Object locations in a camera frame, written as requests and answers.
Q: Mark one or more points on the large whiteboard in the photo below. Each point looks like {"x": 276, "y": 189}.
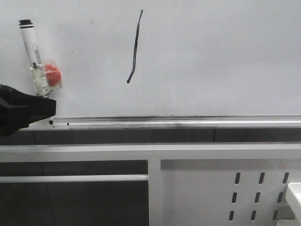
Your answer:
{"x": 162, "y": 63}

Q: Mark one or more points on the white upper marker tray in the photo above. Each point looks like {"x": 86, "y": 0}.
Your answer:
{"x": 293, "y": 198}

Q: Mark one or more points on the white metal stand frame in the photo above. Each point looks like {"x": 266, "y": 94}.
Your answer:
{"x": 148, "y": 185}

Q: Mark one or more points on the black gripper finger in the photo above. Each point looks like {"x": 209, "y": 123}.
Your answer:
{"x": 9, "y": 96}
{"x": 19, "y": 115}

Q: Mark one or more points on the red round magnet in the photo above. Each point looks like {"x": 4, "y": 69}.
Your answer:
{"x": 53, "y": 75}

